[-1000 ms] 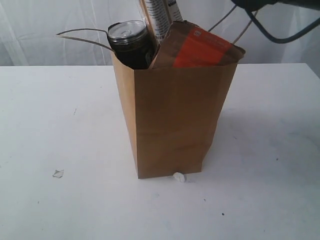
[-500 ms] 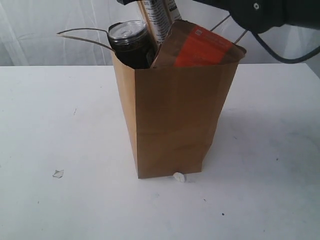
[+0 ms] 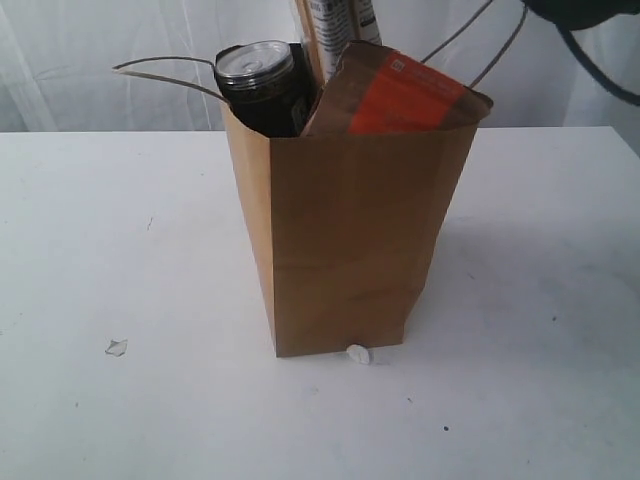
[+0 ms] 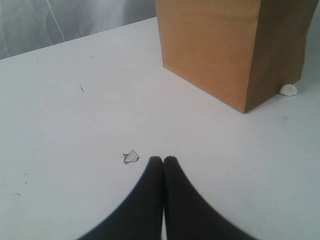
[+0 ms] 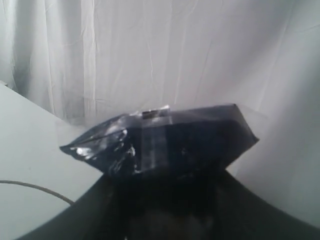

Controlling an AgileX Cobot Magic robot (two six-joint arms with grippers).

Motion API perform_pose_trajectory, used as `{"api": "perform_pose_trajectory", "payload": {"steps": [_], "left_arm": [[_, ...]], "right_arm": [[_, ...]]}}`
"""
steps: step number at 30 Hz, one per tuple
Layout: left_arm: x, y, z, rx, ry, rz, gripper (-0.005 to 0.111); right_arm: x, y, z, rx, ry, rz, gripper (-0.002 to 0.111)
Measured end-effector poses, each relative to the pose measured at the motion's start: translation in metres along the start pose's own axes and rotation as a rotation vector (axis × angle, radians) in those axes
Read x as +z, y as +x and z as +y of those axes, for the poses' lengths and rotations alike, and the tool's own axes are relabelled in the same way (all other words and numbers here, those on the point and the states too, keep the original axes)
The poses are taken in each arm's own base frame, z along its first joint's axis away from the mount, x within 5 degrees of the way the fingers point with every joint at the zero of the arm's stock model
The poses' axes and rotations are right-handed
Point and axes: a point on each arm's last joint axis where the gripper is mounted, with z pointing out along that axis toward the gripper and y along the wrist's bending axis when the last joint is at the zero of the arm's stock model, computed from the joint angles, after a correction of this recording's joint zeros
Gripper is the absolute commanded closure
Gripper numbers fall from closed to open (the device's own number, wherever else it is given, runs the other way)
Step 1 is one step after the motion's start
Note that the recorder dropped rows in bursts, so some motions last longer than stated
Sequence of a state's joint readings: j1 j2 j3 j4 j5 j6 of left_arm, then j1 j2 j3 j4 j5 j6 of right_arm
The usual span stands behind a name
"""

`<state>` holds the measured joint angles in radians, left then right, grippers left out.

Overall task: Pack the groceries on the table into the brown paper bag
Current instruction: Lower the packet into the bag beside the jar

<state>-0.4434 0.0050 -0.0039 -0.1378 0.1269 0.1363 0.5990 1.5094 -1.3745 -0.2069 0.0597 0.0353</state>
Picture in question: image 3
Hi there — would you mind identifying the blue noodle packet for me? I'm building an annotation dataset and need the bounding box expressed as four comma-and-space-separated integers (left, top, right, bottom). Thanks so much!
293, 0, 382, 86

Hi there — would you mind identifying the brown paper bag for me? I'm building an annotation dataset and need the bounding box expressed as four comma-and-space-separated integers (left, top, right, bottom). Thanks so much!
212, 85, 482, 358

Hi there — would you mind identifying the brown pouch orange label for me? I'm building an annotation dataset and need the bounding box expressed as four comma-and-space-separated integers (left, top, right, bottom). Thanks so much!
302, 41, 493, 136

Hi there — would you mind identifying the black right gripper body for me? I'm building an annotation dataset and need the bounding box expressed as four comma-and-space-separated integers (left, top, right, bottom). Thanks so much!
524, 0, 630, 31

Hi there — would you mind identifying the torn clear tape scrap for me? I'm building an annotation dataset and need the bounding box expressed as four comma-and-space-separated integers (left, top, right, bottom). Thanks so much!
105, 339, 128, 358

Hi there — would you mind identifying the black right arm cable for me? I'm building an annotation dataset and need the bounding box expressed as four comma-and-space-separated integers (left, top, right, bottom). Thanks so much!
552, 14, 640, 107

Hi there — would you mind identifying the dark can silver lid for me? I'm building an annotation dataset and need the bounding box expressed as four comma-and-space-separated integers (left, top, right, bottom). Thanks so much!
214, 40, 316, 138

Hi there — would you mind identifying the white marshmallow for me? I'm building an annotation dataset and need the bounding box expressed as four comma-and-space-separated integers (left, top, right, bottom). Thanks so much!
346, 344, 372, 365

